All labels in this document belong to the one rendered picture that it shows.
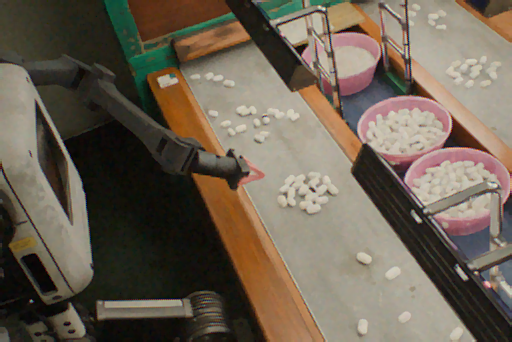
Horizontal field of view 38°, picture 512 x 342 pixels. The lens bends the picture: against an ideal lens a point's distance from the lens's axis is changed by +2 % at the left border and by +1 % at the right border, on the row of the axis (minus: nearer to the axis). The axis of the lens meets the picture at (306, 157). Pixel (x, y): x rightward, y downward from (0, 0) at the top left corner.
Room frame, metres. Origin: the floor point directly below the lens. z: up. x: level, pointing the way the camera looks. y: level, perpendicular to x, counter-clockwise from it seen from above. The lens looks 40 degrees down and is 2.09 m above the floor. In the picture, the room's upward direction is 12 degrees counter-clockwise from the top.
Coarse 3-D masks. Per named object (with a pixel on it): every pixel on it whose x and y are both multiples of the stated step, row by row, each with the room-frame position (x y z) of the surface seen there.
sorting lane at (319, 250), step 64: (192, 64) 2.20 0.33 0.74; (256, 64) 2.12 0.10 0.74; (256, 128) 1.77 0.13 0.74; (320, 128) 1.70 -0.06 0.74; (256, 192) 1.48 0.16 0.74; (320, 256) 1.20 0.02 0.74; (384, 256) 1.16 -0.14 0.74; (320, 320) 1.02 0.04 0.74; (384, 320) 0.98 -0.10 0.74; (448, 320) 0.95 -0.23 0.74
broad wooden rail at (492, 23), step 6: (456, 0) 2.24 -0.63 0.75; (462, 6) 2.21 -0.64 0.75; (468, 6) 2.17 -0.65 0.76; (474, 12) 2.13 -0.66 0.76; (510, 12) 2.07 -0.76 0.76; (480, 18) 2.10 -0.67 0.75; (492, 18) 2.06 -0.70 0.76; (498, 18) 2.05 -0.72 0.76; (504, 18) 2.04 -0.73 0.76; (510, 18) 2.04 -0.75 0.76; (486, 24) 2.06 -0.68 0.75; (492, 24) 2.03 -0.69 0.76; (498, 24) 2.02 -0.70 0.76; (504, 24) 2.01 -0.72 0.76; (510, 24) 2.00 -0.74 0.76; (498, 30) 2.00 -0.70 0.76; (504, 30) 1.98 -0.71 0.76; (510, 30) 1.97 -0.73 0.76; (504, 36) 1.96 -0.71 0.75; (510, 36) 1.94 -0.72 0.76; (510, 42) 1.93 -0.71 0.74
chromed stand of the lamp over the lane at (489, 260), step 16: (464, 192) 0.95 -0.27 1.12; (480, 192) 0.95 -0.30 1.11; (496, 192) 0.95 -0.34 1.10; (432, 208) 0.92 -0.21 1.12; (448, 208) 0.93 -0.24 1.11; (496, 208) 0.96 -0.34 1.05; (496, 224) 0.96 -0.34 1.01; (496, 240) 0.95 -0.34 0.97; (480, 256) 0.79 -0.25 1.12; (496, 256) 0.79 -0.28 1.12; (480, 272) 0.77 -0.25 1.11; (496, 272) 0.96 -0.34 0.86; (496, 288) 0.96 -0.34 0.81
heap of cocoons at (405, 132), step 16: (400, 112) 1.70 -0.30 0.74; (416, 112) 1.68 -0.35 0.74; (384, 128) 1.64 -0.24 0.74; (400, 128) 1.62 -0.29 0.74; (416, 128) 1.61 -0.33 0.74; (432, 128) 1.60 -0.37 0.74; (384, 144) 1.57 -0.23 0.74; (400, 144) 1.56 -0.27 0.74; (416, 144) 1.55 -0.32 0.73; (432, 144) 1.53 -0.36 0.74
